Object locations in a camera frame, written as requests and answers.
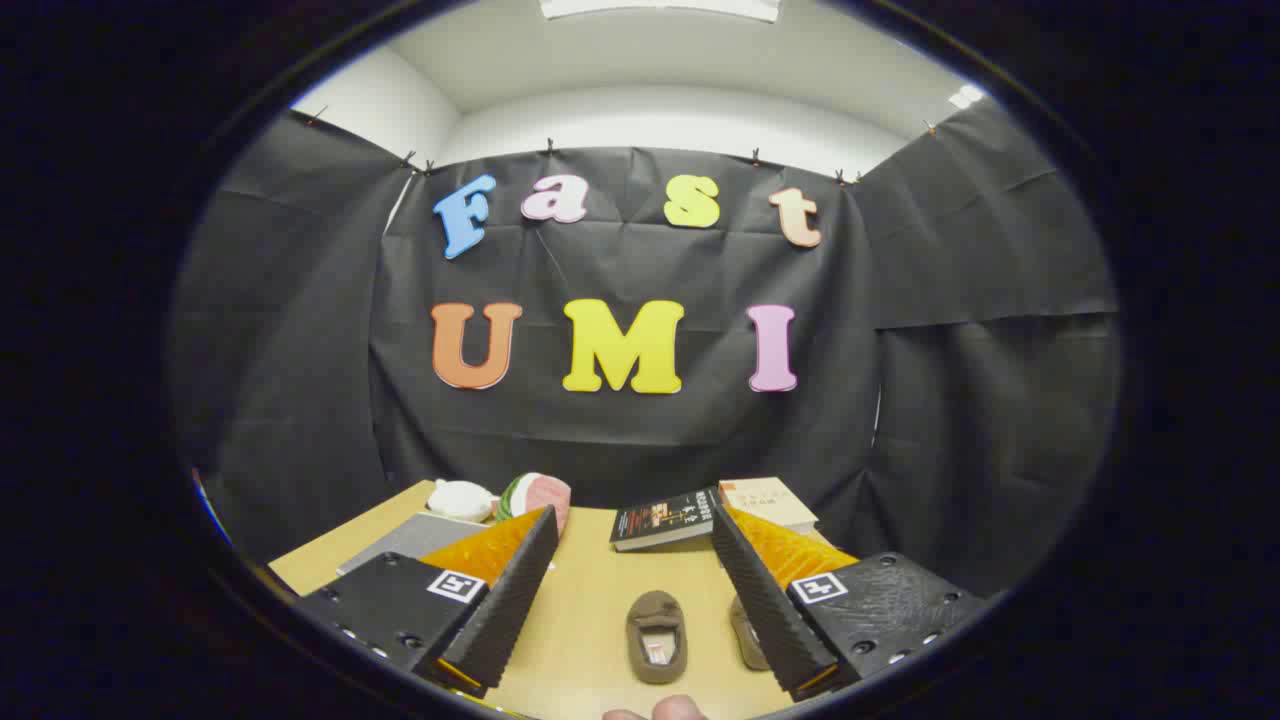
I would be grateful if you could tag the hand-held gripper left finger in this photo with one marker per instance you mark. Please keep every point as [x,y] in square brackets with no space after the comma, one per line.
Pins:
[505,610]

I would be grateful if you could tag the white plush toy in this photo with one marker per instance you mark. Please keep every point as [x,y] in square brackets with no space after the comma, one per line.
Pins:
[458,500]

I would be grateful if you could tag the small ceiling light panel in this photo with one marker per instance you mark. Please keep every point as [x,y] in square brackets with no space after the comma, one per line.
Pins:
[967,96]

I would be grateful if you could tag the beige cover book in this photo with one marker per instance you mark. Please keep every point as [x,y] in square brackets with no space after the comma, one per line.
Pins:
[765,500]

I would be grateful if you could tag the watermelon slice plush toy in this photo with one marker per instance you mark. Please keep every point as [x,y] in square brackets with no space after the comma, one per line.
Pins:
[540,492]

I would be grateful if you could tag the grey fabric storage box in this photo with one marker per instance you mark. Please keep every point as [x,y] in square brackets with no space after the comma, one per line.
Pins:
[420,540]

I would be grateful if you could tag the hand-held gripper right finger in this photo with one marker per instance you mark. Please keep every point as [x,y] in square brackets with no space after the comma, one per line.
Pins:
[765,610]

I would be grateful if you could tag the black cover book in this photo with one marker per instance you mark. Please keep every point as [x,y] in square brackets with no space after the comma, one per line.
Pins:
[660,520]

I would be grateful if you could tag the brown fuzzy shoe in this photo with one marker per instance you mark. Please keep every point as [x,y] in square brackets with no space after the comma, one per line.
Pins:
[655,610]
[745,630]

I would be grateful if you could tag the long ceiling light panel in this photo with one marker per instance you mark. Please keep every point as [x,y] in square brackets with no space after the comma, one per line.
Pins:
[660,8]

